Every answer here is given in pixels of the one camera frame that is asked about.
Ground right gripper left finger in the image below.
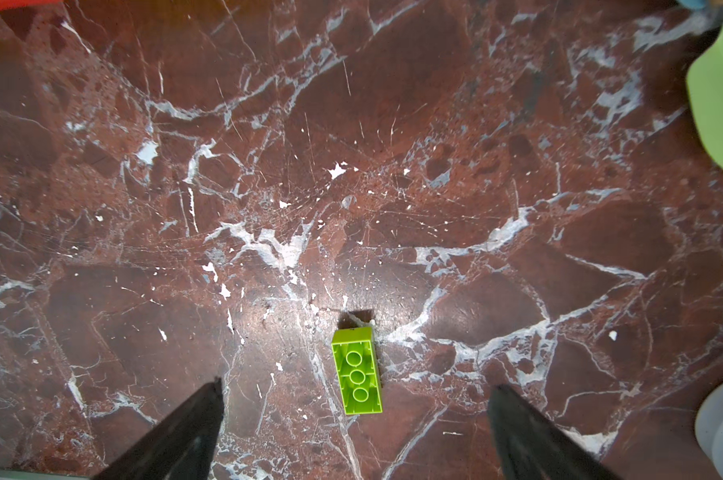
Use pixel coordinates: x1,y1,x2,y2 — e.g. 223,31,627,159
96,378,225,480

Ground green lego brick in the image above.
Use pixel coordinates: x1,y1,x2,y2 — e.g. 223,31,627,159
332,326,383,416

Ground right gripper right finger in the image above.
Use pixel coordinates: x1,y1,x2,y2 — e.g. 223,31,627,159
487,384,617,479

